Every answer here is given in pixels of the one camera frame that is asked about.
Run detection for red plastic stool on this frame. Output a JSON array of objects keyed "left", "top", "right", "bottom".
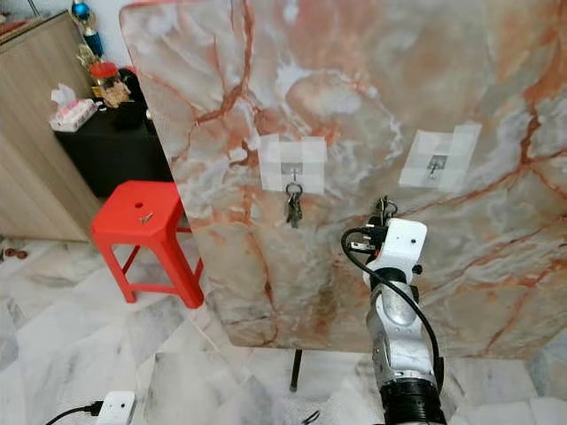
[{"left": 90, "top": 181, "right": 205, "bottom": 309}]

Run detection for taped wall hook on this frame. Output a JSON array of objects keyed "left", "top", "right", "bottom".
[
  {"left": 399, "top": 123, "right": 482, "bottom": 189},
  {"left": 259, "top": 135, "right": 327, "bottom": 194}
]

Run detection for black plug with cord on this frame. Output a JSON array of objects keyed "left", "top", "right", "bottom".
[{"left": 44, "top": 401, "right": 104, "bottom": 425}]

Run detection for blue gold ornament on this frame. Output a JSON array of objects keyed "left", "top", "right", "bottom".
[{"left": 71, "top": 0, "right": 105, "bottom": 59}]

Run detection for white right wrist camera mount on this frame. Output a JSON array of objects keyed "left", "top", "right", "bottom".
[{"left": 363, "top": 218, "right": 428, "bottom": 286}]

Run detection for black board stand leg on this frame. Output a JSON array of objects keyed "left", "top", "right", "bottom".
[{"left": 289, "top": 350, "right": 305, "bottom": 393}]

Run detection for white power strip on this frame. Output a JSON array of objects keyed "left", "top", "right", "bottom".
[{"left": 96, "top": 390, "right": 137, "bottom": 425}]

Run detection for silver keys on ring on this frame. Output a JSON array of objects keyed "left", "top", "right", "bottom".
[{"left": 374, "top": 196, "right": 400, "bottom": 222}]

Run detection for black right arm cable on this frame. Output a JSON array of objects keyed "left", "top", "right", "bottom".
[{"left": 341, "top": 228, "right": 444, "bottom": 390}]

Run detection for dark hanging key bunch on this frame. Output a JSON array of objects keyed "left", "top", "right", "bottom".
[{"left": 283, "top": 181, "right": 306, "bottom": 229}]

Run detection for black low cabinet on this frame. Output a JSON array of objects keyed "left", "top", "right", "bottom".
[{"left": 53, "top": 97, "right": 174, "bottom": 199}]

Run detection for pink white tissue box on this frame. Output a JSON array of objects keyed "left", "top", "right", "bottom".
[{"left": 50, "top": 83, "right": 99, "bottom": 134}]

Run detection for black round figurine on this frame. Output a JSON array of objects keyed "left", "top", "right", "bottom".
[{"left": 121, "top": 68, "right": 144, "bottom": 100}]

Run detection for light wooden cabinet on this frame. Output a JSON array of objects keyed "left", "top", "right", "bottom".
[{"left": 0, "top": 11, "right": 95, "bottom": 242}]

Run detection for orange veined marble board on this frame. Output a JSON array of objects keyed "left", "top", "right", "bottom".
[{"left": 120, "top": 0, "right": 567, "bottom": 359}]

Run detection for red lidded clear jar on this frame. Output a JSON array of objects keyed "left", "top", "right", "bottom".
[{"left": 89, "top": 61, "right": 134, "bottom": 109}]

